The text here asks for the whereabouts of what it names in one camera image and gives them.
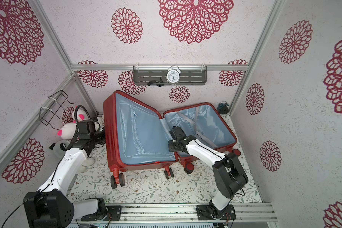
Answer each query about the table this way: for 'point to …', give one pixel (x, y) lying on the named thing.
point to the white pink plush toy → (81, 115)
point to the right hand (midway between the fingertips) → (171, 144)
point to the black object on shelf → (159, 83)
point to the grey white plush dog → (60, 148)
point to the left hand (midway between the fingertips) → (117, 130)
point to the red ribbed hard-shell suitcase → (136, 135)
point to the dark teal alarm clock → (223, 108)
